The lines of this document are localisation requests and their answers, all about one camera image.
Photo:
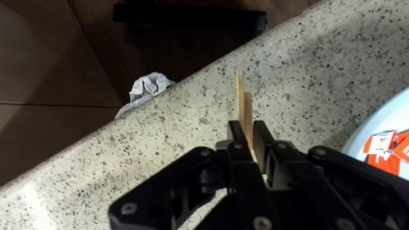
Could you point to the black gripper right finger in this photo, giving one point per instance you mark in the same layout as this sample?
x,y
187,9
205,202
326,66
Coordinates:
x,y
333,183

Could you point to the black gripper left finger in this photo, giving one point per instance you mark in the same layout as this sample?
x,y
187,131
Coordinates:
x,y
179,187

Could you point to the long wooden chopstick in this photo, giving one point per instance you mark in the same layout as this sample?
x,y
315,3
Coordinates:
x,y
239,96
248,116

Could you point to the orange white packet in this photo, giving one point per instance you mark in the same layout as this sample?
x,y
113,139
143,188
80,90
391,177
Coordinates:
x,y
390,149

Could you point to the small light blue plate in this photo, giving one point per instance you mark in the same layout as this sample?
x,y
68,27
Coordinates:
x,y
375,123

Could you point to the crumpled grey blue cloth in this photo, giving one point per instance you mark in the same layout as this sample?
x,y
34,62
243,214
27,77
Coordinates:
x,y
147,87

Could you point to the black stand base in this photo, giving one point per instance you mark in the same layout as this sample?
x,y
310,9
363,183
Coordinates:
x,y
187,20

